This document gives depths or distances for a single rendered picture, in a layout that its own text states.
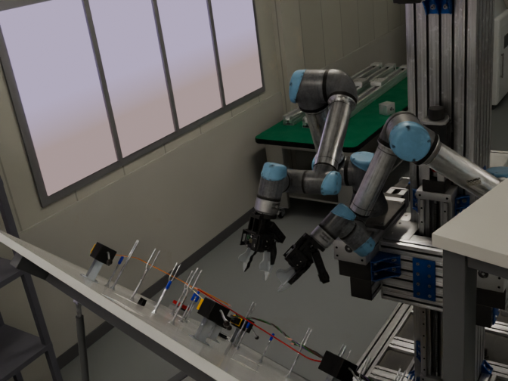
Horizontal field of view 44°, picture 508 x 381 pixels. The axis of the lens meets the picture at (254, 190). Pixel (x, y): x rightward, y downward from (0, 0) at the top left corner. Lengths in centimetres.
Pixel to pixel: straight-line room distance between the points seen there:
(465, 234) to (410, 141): 110
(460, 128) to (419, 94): 19
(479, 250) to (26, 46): 293
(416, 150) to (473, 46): 52
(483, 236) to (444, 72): 154
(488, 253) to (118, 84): 326
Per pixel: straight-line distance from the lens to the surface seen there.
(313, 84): 217
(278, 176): 189
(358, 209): 221
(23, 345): 324
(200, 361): 106
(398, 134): 196
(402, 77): 619
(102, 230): 394
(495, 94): 748
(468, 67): 235
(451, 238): 87
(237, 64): 488
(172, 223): 442
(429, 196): 246
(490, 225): 91
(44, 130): 357
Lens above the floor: 227
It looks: 23 degrees down
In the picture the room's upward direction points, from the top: 8 degrees counter-clockwise
